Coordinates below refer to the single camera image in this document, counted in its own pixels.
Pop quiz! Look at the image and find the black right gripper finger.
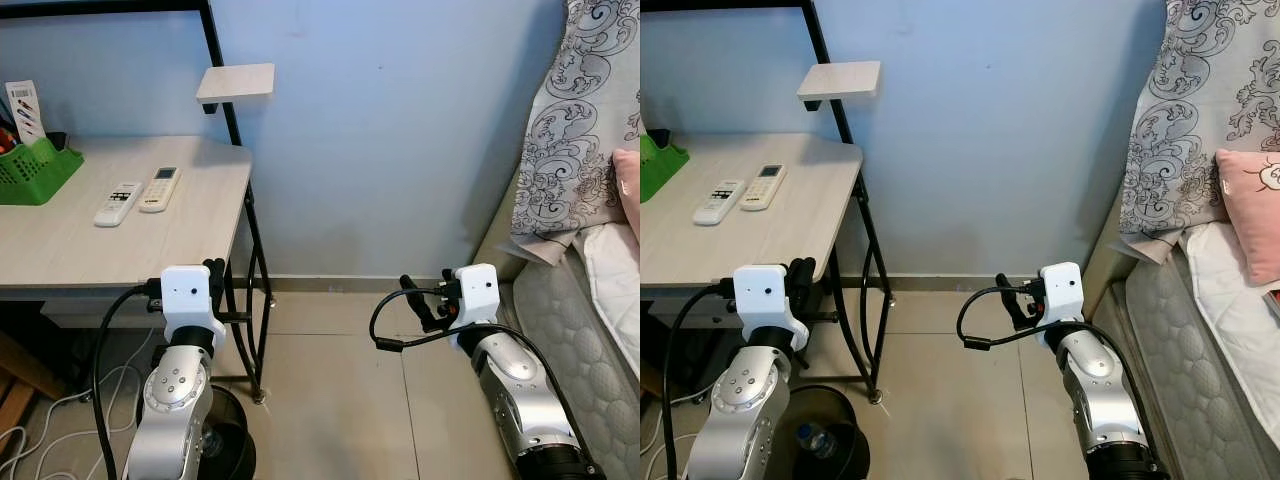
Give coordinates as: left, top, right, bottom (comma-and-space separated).
400, 275, 435, 333
995, 273, 1029, 331

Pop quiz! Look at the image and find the clear plastic water bottle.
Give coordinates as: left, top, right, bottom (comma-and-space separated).
795, 422, 836, 459

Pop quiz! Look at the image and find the pink pillow with cartoon print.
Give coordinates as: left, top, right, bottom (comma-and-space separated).
610, 148, 641, 241
1215, 148, 1280, 286

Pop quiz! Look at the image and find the cream remote with display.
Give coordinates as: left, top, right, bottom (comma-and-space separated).
740, 163, 788, 211
138, 166, 182, 213

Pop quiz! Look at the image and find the white remote with black buttons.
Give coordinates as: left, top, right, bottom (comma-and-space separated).
692, 178, 748, 226
93, 180, 144, 228

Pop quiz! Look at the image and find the light grey drawer box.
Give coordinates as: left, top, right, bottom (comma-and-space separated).
40, 295, 166, 331
640, 298, 736, 327

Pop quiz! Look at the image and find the grey quilted mattress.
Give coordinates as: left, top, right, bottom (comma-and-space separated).
1110, 240, 1280, 480
510, 240, 641, 480

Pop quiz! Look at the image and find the round black waste bin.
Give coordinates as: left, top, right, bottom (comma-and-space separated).
200, 385, 256, 480
775, 385, 871, 480

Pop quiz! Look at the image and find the white quilted mattress pad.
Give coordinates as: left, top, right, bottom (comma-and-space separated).
1185, 220, 1280, 441
580, 222, 641, 376

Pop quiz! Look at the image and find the green plastic basket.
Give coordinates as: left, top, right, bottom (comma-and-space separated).
0, 135, 86, 206
640, 130, 691, 203

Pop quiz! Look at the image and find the small light wood shelf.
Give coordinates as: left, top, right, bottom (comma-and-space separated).
797, 60, 883, 111
195, 63, 276, 113

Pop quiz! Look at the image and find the wooden slatted rack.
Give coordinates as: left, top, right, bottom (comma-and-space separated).
0, 330, 63, 441

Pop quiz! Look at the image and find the grey floral printed headboard cushion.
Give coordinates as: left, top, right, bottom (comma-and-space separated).
510, 0, 641, 241
1120, 0, 1280, 236

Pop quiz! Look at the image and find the white printed card package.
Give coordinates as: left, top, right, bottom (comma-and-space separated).
5, 80, 48, 146

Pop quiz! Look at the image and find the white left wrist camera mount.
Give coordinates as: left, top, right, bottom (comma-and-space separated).
158, 265, 226, 346
733, 263, 811, 351

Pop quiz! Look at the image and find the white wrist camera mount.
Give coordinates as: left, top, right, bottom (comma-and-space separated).
158, 265, 226, 346
1035, 262, 1086, 336
445, 263, 501, 336
733, 263, 811, 351

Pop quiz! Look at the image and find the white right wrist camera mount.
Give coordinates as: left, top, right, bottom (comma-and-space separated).
1035, 262, 1086, 336
445, 263, 501, 336

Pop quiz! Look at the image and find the light wood desk black frame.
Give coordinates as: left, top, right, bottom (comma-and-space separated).
0, 0, 276, 406
640, 0, 894, 406

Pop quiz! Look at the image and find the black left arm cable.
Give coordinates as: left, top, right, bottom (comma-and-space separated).
660, 280, 741, 480
90, 280, 166, 480

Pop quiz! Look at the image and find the tangled white cable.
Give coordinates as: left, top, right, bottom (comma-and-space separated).
0, 385, 136, 480

